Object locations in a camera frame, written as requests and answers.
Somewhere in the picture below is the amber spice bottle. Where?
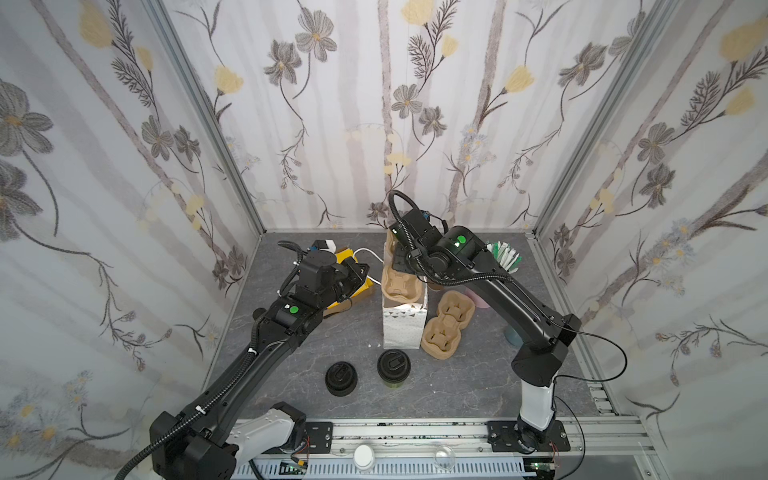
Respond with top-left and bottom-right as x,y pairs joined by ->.
252,308 -> 266,322

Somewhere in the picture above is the black cup lid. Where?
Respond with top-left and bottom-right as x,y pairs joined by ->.
377,349 -> 412,382

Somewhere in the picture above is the brown pulp cup carrier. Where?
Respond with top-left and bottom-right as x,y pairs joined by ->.
381,231 -> 425,304
421,291 -> 476,360

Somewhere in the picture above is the pink straw holder cup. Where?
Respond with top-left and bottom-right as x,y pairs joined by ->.
465,289 -> 490,309

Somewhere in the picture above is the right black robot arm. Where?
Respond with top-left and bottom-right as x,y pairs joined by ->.
390,208 -> 581,454

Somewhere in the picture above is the white paper bag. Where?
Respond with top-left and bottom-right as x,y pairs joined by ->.
353,247 -> 428,350

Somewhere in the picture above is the stack of black lids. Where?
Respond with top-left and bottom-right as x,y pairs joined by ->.
324,361 -> 358,397

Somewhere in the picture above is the brown cardboard napkin tray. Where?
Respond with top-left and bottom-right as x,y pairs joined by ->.
323,288 -> 373,318

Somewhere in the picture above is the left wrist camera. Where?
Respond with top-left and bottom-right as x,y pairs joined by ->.
309,239 -> 337,254

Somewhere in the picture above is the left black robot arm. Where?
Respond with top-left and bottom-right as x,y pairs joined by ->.
116,241 -> 370,479

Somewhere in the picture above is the yellow napkin stack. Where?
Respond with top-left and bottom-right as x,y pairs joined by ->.
334,249 -> 373,302

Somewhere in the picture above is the aluminium mounting rail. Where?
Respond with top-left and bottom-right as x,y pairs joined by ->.
161,417 -> 667,480

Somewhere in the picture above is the teal ceramic cup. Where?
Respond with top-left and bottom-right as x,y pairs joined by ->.
504,326 -> 524,348

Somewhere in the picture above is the bundle of wrapped straws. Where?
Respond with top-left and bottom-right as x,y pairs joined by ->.
486,241 -> 522,274

